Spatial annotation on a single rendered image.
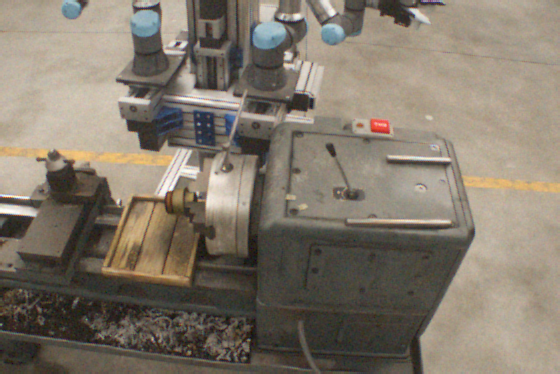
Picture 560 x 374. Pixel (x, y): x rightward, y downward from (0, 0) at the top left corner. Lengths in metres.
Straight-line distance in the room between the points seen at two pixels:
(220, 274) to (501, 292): 1.78
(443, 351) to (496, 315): 0.41
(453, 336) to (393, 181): 1.42
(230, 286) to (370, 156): 0.60
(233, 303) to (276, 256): 0.40
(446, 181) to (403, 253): 0.26
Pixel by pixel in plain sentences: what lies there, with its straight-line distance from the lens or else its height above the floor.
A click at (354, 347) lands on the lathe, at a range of 1.81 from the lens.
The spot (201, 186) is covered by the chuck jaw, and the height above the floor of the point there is 1.13.
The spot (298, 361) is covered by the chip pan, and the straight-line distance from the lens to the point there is 1.83.
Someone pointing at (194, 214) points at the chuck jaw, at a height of 1.12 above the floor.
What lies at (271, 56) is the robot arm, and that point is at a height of 1.30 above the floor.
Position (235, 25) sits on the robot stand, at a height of 1.32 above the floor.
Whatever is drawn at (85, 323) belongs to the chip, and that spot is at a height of 0.55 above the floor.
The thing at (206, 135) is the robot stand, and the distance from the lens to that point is 2.07.
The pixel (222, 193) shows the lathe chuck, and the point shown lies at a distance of 1.37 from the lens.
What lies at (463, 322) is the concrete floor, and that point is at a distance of 2.73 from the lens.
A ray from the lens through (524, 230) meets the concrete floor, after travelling 3.34.
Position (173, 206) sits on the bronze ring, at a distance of 1.52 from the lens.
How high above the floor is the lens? 2.19
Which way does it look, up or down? 44 degrees down
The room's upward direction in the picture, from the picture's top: 3 degrees clockwise
